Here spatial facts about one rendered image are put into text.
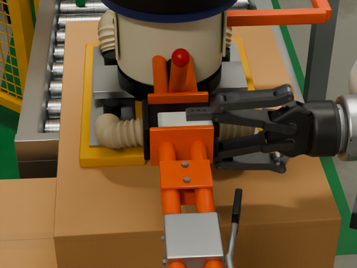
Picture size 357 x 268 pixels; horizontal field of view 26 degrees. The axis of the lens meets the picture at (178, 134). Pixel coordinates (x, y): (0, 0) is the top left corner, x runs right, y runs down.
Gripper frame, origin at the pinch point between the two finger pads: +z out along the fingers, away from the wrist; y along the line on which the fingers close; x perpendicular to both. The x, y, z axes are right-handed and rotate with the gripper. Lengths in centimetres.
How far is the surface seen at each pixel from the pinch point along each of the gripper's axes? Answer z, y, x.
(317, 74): -49, 69, 117
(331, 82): -70, 109, 170
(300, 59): -61, 109, 187
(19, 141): 34, 48, 61
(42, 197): 28, 54, 49
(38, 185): 29, 54, 53
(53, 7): 31, 49, 127
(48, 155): 27, 52, 61
